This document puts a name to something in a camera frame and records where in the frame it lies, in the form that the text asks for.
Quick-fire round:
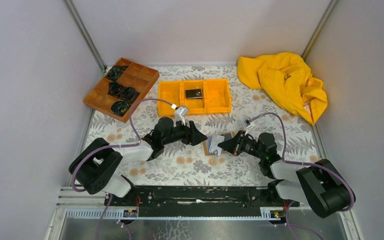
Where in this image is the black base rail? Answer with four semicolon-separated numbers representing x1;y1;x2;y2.
104;185;289;219

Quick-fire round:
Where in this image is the yellow middle bin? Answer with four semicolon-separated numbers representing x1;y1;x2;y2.
179;80;207;115

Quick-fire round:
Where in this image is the black coiled strap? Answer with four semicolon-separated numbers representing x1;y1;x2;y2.
120;86;141;103
105;65;129;82
110;100;132;117
107;81;124;98

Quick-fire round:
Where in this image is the yellow right bin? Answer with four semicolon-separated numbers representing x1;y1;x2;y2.
204;78;232;114

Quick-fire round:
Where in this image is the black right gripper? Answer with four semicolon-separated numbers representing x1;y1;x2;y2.
218;130;265;160

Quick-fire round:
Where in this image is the yellow leather card holder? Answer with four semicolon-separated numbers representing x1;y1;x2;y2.
203;131;235;156

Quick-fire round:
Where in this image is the yellow bin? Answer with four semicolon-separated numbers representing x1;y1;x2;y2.
204;78;232;114
157;81;185;117
179;80;207;115

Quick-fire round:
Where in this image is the black coiled strap top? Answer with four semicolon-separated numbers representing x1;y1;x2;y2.
105;65;129;82

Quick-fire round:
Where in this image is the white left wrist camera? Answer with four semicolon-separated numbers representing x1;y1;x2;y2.
174;106;189;125

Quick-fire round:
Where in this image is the yellow left bin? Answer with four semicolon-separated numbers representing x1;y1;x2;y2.
157;81;185;117

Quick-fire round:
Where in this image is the dark card in holder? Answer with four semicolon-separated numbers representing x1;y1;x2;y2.
222;132;235;141

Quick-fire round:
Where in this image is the black coiled strap bottom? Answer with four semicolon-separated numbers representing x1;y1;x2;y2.
110;100;132;117

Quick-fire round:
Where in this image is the aluminium frame rail front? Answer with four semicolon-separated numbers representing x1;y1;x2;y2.
56;187;354;221

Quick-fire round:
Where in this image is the yellow crumpled cloth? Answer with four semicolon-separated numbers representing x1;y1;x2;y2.
236;52;328;125

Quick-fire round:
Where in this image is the black credit card stack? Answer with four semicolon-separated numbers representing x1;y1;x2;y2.
185;88;203;100

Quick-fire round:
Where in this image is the black coiled strap middle right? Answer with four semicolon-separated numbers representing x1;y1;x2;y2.
120;86;141;103

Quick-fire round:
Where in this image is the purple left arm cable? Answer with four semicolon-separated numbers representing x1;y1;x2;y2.
71;98;180;240

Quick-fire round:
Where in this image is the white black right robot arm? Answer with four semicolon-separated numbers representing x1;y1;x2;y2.
217;130;356;218

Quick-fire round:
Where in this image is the floral patterned table mat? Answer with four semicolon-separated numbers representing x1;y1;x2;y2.
86;66;319;186

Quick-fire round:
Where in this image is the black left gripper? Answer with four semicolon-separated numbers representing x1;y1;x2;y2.
161;118;207;147

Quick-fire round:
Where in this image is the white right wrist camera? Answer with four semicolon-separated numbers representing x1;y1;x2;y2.
244;118;254;135

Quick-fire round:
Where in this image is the black coiled strap middle left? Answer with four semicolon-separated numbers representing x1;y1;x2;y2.
107;81;124;98

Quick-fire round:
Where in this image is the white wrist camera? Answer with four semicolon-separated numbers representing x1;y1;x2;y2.
244;118;254;135
174;106;189;125

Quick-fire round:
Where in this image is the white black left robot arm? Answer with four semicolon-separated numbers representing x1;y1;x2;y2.
68;117;208;206

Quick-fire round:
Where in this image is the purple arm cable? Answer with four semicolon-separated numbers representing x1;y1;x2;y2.
244;111;357;240
71;98;180;240

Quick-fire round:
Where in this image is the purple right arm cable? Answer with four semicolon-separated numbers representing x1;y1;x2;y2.
244;111;357;240

